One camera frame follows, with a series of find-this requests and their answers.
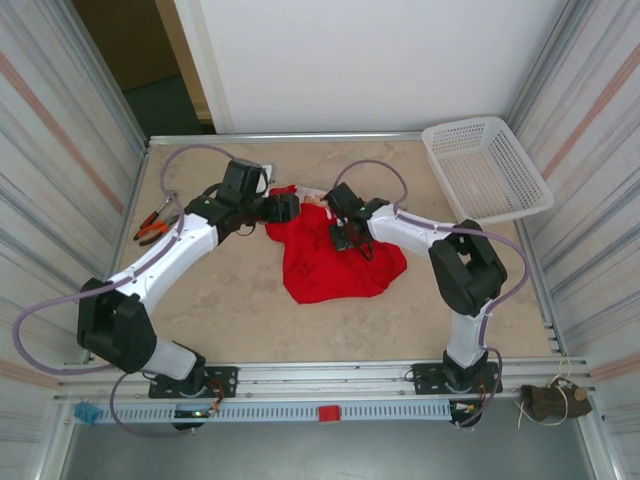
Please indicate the red t-shirt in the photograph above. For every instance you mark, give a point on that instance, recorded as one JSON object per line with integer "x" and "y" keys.
{"x": 320, "y": 270}

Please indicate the white plastic mesh basket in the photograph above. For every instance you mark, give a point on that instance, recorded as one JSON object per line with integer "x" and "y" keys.
{"x": 480, "y": 175}

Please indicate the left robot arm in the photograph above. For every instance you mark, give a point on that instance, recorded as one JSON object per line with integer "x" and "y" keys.
{"x": 115, "y": 325}

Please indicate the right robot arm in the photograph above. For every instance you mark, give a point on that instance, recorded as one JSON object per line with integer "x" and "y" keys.
{"x": 465, "y": 270}

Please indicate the red block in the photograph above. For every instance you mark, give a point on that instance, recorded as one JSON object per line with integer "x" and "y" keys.
{"x": 330, "y": 414}

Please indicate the brown board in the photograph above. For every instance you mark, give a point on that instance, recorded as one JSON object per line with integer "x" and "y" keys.
{"x": 130, "y": 40}

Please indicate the small circuit board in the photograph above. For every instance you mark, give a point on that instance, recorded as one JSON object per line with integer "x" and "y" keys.
{"x": 465, "y": 408}
{"x": 195, "y": 413}

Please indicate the brown cloth pouch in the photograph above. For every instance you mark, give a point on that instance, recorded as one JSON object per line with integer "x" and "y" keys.
{"x": 550, "y": 405}

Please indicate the blue clip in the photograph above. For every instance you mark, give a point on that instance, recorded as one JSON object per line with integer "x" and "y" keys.
{"x": 86, "y": 414}

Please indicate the cork disc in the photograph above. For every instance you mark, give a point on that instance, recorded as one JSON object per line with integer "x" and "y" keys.
{"x": 580, "y": 394}

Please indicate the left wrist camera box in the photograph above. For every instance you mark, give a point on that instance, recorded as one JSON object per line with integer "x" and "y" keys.
{"x": 268, "y": 171}

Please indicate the white door frame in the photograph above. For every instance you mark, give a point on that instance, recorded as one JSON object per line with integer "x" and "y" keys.
{"x": 200, "y": 75}

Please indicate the aluminium mounting rail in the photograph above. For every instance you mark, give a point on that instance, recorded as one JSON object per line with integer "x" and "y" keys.
{"x": 325, "y": 375}

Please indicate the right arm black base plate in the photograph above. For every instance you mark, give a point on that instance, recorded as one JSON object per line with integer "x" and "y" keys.
{"x": 425, "y": 377}

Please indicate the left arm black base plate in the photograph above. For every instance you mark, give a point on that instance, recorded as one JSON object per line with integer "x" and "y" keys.
{"x": 225, "y": 380}

